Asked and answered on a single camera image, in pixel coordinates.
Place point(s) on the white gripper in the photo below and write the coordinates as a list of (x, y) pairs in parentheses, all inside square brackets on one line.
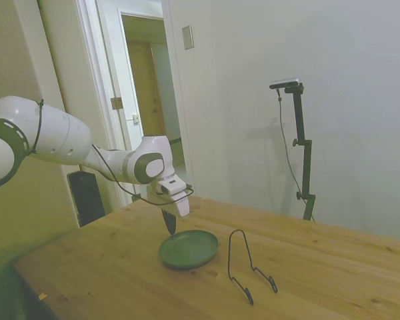
[(181, 206)]

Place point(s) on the green round plate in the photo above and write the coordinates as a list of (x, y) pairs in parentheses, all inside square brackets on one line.
[(188, 250)]

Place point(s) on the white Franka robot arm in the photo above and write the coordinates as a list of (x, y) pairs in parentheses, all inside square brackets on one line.
[(53, 133)]

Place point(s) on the small metal strike plate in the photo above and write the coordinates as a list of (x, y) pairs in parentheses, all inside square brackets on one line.
[(135, 118)]

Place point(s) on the metal door hinge plate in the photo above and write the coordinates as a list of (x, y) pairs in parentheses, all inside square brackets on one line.
[(116, 103)]

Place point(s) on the black rectangular box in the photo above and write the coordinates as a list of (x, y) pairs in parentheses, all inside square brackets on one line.
[(86, 200)]

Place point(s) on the brown wooden door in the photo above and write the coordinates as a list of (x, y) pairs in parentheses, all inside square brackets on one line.
[(146, 93)]

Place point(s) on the white door frame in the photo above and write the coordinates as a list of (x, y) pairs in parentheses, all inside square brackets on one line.
[(176, 100)]

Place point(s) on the black camera stand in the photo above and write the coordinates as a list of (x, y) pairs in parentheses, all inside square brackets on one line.
[(307, 166)]

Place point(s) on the grey stereo camera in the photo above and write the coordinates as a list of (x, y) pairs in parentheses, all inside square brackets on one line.
[(285, 83)]

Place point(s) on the beige wall switch plate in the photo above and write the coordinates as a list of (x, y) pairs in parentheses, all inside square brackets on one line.
[(187, 37)]

